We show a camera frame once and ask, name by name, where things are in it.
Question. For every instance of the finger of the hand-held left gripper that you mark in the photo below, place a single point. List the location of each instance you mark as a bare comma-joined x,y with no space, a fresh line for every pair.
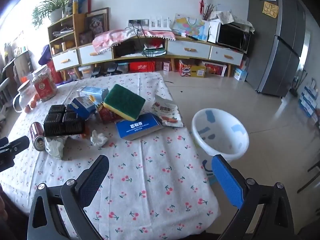
17,145

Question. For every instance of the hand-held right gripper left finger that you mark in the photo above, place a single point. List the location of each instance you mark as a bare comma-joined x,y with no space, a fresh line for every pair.
93,182

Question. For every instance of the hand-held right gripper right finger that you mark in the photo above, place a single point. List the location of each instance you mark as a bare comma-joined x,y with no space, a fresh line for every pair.
227,182

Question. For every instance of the red drink can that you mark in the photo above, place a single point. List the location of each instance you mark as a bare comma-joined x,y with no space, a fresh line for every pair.
36,135

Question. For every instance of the white plastic bag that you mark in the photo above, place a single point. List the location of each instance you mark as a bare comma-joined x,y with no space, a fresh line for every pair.
55,147

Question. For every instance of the white plastic bin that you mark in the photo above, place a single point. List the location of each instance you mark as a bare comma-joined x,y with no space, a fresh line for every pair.
220,145

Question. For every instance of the white tissue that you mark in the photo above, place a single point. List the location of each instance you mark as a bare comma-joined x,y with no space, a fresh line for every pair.
98,138

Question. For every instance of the black plastic tray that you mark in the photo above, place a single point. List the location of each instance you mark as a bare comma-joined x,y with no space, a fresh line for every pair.
62,122

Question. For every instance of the red cartoon carton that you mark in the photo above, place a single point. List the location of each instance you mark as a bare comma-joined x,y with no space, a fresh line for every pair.
107,116

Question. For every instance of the small blue box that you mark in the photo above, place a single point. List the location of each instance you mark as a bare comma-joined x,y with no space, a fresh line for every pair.
82,107

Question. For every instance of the green yellow sponge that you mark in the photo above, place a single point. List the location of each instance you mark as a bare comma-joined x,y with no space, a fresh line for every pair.
122,100

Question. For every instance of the light blue carton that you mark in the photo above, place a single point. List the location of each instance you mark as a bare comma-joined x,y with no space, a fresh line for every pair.
93,92

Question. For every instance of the white snack packet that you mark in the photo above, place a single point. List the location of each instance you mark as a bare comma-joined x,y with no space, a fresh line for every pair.
166,111

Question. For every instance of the small orange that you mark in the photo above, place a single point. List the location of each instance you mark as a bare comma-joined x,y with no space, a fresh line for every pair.
32,104
27,109
37,97

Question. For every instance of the glass jar with wooden lid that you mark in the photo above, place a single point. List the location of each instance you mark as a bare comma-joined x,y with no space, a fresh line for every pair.
25,97

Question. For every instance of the clear jar with red label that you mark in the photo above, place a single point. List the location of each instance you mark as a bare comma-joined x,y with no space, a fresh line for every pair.
45,87

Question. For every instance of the dark chair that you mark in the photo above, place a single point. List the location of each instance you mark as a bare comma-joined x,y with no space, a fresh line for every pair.
312,177

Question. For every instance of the purple bag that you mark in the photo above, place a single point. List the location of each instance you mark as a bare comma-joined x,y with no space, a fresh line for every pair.
45,55

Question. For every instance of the wooden shelf unit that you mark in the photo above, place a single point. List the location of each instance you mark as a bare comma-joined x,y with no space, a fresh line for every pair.
65,60

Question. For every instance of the blue and white tissue box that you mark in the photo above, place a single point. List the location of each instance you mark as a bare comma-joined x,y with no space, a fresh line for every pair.
240,75

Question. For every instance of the blue and white carton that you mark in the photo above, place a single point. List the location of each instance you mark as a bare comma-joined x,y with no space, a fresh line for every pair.
307,109
310,100
312,91

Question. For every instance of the red and white storage box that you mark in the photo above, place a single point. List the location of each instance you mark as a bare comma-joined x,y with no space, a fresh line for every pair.
215,69

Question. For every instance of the cartoon print cardboard carton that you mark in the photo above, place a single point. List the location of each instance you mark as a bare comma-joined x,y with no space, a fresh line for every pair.
191,70

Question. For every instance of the red gift box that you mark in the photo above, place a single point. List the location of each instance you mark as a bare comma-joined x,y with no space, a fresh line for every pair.
142,67

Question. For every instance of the small pink box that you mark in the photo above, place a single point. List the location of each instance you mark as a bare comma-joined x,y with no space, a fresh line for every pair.
166,66

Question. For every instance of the potted green plant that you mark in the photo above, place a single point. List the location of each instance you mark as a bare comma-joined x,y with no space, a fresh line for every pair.
56,15

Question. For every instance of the wooden cabinet with white drawers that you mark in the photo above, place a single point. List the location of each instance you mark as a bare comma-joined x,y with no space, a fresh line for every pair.
188,48

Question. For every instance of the pink cloth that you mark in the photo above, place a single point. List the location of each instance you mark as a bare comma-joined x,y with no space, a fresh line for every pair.
110,38

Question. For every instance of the black microwave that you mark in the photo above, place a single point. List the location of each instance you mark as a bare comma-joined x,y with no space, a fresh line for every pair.
232,38

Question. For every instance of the framed picture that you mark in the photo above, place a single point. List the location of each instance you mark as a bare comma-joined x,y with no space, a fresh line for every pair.
96,22

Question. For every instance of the grey fridge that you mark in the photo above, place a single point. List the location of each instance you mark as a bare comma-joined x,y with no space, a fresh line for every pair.
275,42

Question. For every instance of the map print bag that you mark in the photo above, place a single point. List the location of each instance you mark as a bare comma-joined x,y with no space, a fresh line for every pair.
190,27

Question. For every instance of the white patterned cloth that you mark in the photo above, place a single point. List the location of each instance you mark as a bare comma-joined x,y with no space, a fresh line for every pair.
227,17

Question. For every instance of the power strip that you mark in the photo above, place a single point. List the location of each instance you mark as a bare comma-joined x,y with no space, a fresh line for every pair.
137,22

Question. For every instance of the white router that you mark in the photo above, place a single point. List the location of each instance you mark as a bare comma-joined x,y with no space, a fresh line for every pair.
160,23

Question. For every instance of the dried branches bundle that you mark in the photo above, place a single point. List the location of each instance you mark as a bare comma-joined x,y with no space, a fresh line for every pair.
210,11

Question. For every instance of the yellow note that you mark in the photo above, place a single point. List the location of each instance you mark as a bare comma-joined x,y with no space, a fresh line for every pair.
270,9

